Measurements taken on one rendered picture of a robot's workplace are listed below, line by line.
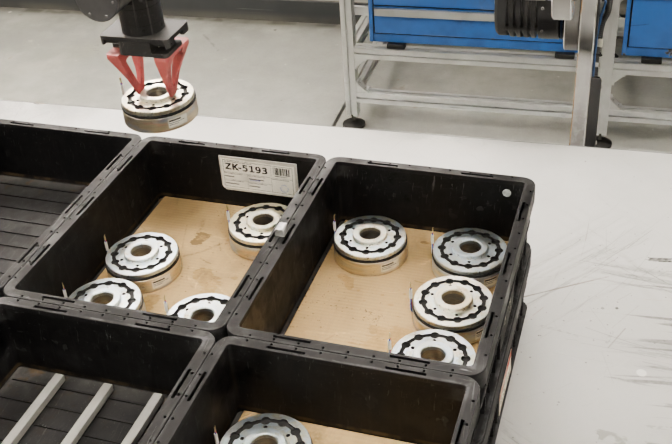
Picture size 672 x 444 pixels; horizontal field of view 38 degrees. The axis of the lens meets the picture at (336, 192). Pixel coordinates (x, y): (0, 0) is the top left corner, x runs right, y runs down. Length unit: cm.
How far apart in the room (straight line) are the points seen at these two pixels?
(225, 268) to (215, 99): 232
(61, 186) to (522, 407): 81
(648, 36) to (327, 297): 200
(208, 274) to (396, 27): 194
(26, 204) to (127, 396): 50
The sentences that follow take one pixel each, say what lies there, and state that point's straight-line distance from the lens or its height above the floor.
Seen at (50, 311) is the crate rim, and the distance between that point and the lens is 121.
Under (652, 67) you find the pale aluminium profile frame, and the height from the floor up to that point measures 30.
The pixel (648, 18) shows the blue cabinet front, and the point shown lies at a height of 45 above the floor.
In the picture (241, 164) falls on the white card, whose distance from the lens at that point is 146.
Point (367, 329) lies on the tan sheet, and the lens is 126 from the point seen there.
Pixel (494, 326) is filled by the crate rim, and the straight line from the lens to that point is 111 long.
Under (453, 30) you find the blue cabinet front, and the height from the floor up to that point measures 37.
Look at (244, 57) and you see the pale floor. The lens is 398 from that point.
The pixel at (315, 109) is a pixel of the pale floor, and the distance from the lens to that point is 353.
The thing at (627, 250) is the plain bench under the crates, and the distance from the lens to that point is 163.
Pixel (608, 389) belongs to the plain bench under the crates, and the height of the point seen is 70.
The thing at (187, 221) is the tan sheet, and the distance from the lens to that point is 149.
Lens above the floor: 166
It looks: 33 degrees down
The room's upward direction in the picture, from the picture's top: 4 degrees counter-clockwise
